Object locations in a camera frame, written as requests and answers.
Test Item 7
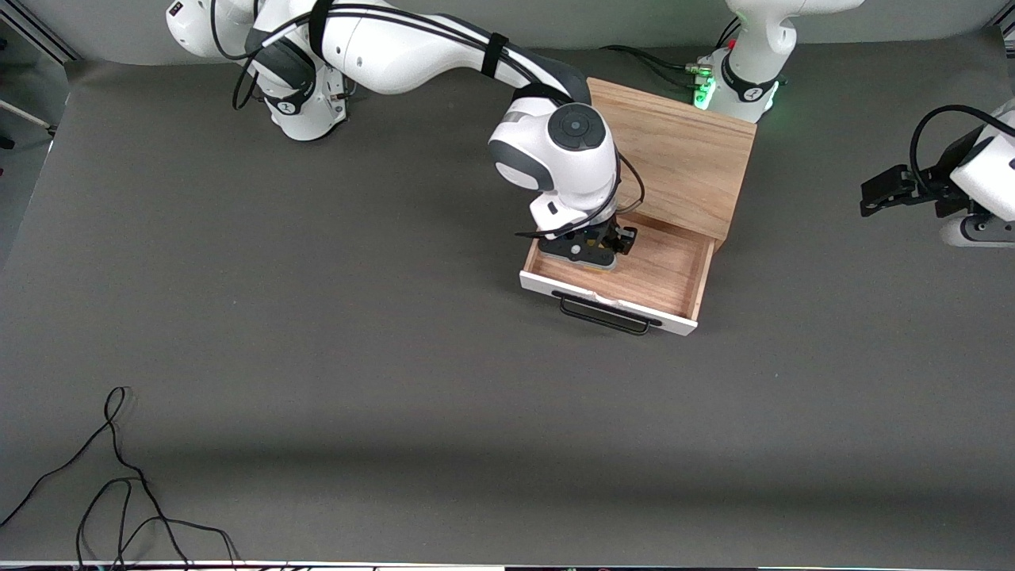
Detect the wooden drawer with white front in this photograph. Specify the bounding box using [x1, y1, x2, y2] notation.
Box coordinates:
[519, 208, 719, 338]

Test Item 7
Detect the black metal drawer handle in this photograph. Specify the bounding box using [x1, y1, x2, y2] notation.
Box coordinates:
[552, 290, 664, 337]

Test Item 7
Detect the wooden drawer cabinet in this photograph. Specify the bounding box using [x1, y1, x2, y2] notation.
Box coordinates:
[585, 76, 758, 251]

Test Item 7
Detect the thin metal rod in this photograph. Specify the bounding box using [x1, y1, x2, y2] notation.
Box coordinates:
[0, 99, 58, 134]

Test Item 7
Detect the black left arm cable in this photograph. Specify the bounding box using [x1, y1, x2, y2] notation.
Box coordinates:
[909, 104, 1015, 199]

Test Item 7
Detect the black left base cable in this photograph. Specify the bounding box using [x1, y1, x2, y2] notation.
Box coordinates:
[599, 44, 703, 90]

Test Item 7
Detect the thin black loose cable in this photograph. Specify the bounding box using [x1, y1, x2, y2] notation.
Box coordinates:
[0, 386, 191, 570]
[75, 476, 243, 570]

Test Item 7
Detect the aluminium frame rail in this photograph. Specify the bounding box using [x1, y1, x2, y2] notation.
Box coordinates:
[0, 0, 80, 64]

